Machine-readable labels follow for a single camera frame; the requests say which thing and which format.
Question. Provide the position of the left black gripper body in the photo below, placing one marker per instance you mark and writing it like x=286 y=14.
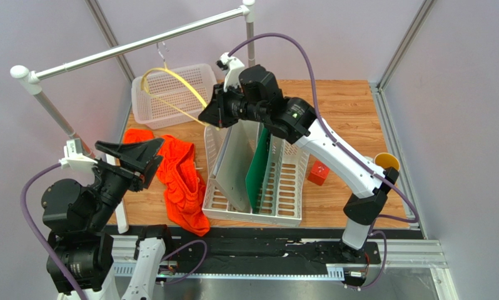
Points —
x=112 y=181

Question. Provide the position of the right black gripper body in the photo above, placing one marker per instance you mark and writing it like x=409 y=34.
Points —
x=223 y=108

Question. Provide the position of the orange shorts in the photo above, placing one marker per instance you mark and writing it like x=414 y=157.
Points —
x=185 y=187

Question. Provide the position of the yellow clothes hanger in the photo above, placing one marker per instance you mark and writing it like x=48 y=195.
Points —
x=144 y=85

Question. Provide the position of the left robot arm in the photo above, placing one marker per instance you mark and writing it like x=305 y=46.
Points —
x=77 y=214

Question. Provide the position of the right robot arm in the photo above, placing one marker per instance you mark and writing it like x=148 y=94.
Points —
x=297 y=124

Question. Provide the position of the white perforated plastic basket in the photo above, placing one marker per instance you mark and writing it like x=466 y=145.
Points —
x=155 y=114

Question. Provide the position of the grey folder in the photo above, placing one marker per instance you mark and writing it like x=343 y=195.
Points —
x=232 y=166

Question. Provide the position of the white plastic file organizer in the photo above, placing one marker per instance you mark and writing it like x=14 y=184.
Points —
x=280 y=200

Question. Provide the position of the small red cube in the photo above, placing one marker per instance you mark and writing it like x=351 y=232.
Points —
x=318 y=173

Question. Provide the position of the white metal clothes rack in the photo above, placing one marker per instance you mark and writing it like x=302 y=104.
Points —
x=30 y=80

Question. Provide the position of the white patterned mug yellow inside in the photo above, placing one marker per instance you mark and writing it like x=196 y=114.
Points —
x=387 y=160

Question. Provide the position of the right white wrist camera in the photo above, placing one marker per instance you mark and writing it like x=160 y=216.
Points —
x=231 y=67

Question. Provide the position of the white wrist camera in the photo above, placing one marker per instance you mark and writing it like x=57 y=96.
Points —
x=231 y=67
x=75 y=157

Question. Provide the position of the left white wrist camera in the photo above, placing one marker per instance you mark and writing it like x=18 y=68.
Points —
x=75 y=157

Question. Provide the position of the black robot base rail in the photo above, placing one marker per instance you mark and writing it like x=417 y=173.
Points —
x=264 y=253

